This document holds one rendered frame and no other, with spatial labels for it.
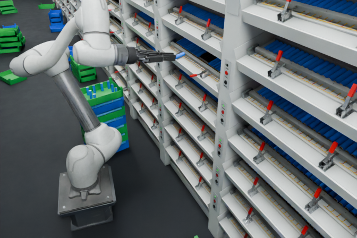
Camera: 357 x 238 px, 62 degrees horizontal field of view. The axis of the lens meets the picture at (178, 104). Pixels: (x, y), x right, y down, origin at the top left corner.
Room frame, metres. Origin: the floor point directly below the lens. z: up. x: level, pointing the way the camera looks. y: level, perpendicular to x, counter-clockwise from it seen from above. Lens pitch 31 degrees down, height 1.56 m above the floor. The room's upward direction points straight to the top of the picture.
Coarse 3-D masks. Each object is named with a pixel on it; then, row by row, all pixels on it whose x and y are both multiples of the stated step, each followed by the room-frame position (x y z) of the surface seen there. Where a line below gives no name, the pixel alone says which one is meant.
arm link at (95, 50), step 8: (88, 32) 1.14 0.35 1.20; (96, 32) 1.14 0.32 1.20; (88, 40) 1.12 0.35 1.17; (96, 40) 1.12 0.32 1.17; (104, 40) 1.14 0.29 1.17; (80, 48) 1.08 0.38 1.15; (88, 48) 1.09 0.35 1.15; (96, 48) 1.10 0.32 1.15; (104, 48) 1.12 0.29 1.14; (112, 48) 1.14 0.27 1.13; (80, 56) 1.07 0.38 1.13; (88, 56) 1.08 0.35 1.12; (96, 56) 1.09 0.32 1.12; (104, 56) 1.10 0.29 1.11; (112, 56) 1.12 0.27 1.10; (80, 64) 1.10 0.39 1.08; (88, 64) 1.09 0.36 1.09; (96, 64) 1.09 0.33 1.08; (104, 64) 1.11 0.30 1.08; (112, 64) 1.13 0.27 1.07
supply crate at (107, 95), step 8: (80, 88) 1.92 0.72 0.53; (96, 88) 1.99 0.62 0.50; (104, 88) 2.02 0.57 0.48; (120, 88) 1.89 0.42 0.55; (88, 96) 1.89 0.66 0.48; (96, 96) 1.89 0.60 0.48; (104, 96) 1.82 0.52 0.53; (112, 96) 1.85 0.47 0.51; (120, 96) 1.89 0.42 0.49; (96, 104) 1.78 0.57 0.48
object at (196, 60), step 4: (172, 44) 1.66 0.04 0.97; (176, 44) 1.64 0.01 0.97; (176, 48) 1.62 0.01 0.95; (180, 48) 1.58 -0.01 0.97; (176, 52) 1.58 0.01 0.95; (184, 52) 1.53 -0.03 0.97; (188, 52) 1.52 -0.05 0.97; (188, 56) 1.49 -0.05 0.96; (192, 56) 1.46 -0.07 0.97; (192, 60) 1.45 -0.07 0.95; (196, 60) 1.42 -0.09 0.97; (200, 60) 1.40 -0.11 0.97; (200, 64) 1.38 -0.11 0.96; (204, 64) 1.36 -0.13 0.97; (204, 68) 1.35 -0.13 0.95; (208, 68) 1.32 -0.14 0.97; (212, 72) 1.27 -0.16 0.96; (216, 72) 1.26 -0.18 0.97; (216, 76) 1.25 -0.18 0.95
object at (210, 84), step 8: (168, 40) 1.70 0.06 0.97; (176, 40) 1.70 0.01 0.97; (168, 48) 1.67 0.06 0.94; (176, 64) 1.53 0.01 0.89; (184, 64) 1.45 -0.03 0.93; (192, 64) 1.43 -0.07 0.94; (192, 72) 1.36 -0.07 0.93; (200, 72) 1.34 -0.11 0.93; (200, 80) 1.29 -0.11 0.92; (208, 80) 1.26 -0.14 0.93; (216, 80) 1.24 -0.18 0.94; (208, 88) 1.23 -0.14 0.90; (216, 88) 1.18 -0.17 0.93; (216, 96) 1.18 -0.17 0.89
